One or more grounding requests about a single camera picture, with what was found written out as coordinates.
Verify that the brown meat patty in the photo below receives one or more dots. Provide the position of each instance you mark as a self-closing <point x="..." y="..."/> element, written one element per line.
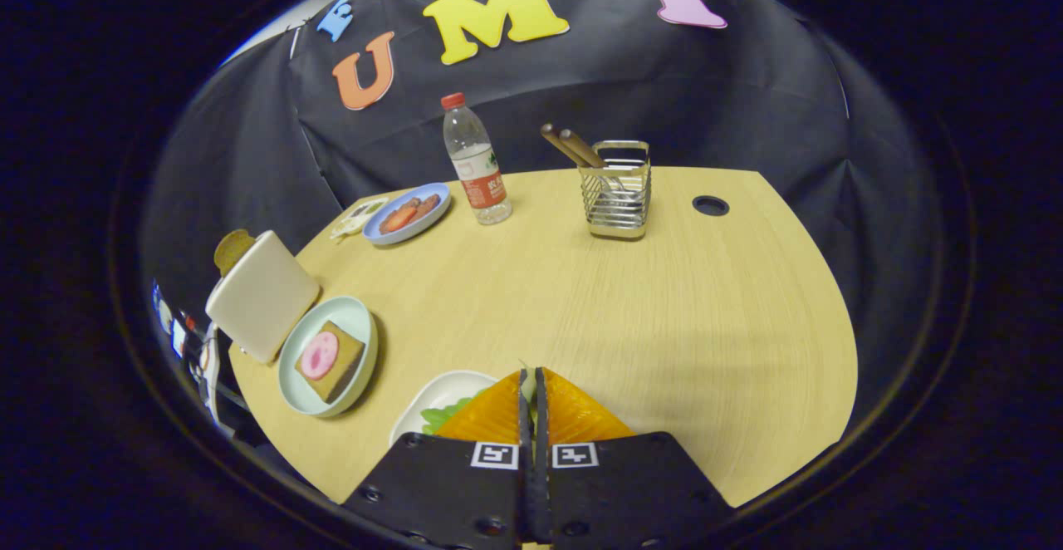
<point x="427" y="206"/>
<point x="404" y="203"/>

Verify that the white compartment dish with beans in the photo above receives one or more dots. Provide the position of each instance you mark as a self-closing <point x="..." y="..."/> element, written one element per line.
<point x="357" y="218"/>

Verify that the black backdrop cloth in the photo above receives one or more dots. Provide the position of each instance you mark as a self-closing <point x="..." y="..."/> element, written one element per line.
<point x="623" y="93"/>

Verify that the toasted bread slice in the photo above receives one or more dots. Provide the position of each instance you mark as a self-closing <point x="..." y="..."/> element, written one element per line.
<point x="231" y="249"/>

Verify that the clear water bottle red cap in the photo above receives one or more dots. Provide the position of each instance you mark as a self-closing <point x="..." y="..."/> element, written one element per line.
<point x="477" y="168"/>

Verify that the brown bread base slice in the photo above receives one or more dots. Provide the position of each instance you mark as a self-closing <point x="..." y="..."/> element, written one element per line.
<point x="349" y="359"/>

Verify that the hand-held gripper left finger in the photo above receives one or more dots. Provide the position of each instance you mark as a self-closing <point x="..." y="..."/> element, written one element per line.
<point x="448" y="492"/>

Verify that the white toaster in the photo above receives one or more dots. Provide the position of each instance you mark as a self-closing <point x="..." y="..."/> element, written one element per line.
<point x="262" y="297"/>

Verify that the blue plate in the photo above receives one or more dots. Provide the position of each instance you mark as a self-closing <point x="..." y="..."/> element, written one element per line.
<point x="432" y="201"/>

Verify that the green lettuce leaf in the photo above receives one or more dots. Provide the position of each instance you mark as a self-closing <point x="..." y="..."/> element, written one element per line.
<point x="444" y="417"/>

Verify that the pink ham slice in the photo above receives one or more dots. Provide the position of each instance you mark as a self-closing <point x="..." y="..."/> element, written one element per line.
<point x="319" y="356"/>

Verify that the small white rectangular plate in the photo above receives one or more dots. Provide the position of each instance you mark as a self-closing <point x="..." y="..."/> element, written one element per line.
<point x="432" y="392"/>

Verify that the pale green round plate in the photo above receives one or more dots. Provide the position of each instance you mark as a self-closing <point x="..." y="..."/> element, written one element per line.
<point x="357" y="321"/>

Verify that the red tomato slice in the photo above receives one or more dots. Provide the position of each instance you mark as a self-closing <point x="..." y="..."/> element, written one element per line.
<point x="399" y="219"/>

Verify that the brown wooden chopstick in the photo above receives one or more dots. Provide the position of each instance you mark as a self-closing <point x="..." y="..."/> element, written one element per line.
<point x="565" y="147"/>
<point x="583" y="149"/>

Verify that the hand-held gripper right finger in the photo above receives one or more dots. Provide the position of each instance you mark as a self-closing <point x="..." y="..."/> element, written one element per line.
<point x="623" y="492"/>

